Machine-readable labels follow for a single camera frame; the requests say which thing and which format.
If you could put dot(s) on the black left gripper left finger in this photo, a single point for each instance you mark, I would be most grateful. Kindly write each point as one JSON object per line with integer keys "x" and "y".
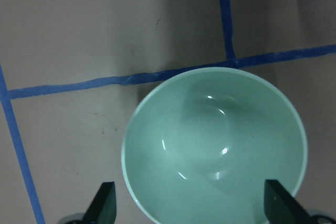
{"x": 103, "y": 208}

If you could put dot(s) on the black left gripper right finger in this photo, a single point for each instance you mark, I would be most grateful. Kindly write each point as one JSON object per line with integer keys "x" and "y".
{"x": 280, "y": 206}

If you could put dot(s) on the green bowl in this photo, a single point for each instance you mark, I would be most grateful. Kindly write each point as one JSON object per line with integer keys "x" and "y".
{"x": 200, "y": 146}

